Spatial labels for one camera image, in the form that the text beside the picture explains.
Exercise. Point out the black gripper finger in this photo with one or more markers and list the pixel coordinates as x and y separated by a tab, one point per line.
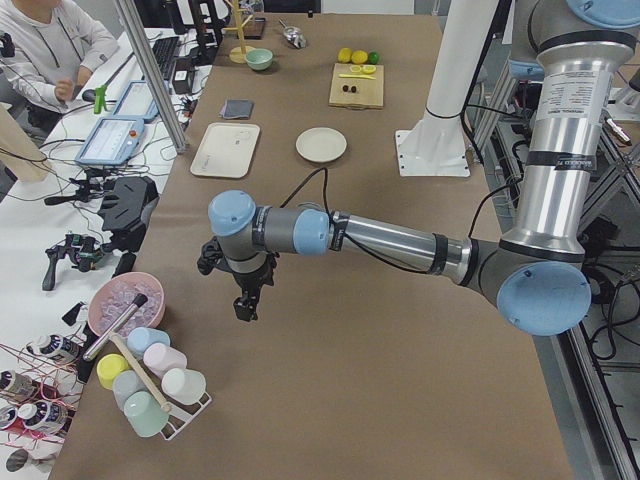
241	309
253	302

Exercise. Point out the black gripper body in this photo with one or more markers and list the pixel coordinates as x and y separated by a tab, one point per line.
248	282

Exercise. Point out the beige round plate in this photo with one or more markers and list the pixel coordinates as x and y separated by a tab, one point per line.
321	144

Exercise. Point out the cream rabbit tray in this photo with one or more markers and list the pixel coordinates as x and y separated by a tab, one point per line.
226	150

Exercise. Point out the metal scoop with black tip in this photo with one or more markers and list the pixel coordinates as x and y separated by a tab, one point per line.
93	349

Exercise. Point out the pink plastic cup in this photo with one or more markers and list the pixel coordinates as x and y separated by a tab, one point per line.
160	358

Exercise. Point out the white plastic cup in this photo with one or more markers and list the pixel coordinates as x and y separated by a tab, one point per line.
186	386

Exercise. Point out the pink bowl with ice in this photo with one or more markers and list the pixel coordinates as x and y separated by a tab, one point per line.
116	295

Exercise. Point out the blue plastic cup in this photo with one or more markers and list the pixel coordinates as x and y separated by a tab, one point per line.
141	338

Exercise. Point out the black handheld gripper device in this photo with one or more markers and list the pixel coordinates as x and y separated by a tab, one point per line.
84	251

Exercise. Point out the white cup rack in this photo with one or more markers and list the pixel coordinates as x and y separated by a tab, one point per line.
180	415

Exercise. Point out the grey plastic cup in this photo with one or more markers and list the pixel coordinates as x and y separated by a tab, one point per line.
125	385

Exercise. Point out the mint plastic cup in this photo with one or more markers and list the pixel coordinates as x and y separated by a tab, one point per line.
145	414

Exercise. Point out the yellow plastic cup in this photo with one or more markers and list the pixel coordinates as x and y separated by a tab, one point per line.
109	367

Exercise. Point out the grey folded cloth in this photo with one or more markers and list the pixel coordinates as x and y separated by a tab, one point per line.
236	109

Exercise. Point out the blue teach pendant tablet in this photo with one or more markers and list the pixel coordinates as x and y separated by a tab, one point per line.
111	142

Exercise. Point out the wooden mug tree stand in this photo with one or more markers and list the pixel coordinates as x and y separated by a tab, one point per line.
238	54

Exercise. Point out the mint green bowl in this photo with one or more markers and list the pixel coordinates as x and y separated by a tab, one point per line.
259	59

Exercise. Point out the black keyboard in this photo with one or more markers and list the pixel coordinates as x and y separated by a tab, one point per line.
164	51

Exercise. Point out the bamboo cutting board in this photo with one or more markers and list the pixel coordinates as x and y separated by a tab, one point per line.
357	86

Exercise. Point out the yellow plastic knife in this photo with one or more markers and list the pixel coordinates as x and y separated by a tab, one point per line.
356	76

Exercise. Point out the metal ice scoop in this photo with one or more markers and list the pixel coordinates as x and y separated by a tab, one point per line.
293	35

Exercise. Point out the yellow lemon far end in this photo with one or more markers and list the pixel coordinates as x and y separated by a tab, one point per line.
344	55

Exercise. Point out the yellow lemon near lime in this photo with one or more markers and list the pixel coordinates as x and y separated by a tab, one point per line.
359	57

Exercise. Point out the green lime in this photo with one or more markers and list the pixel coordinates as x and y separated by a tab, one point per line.
373	58

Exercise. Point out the person in white hoodie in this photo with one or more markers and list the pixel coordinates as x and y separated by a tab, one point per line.
58	47

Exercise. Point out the aluminium frame post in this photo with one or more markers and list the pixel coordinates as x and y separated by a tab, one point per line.
135	31

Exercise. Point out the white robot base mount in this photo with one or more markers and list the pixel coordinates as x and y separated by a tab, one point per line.
435	146

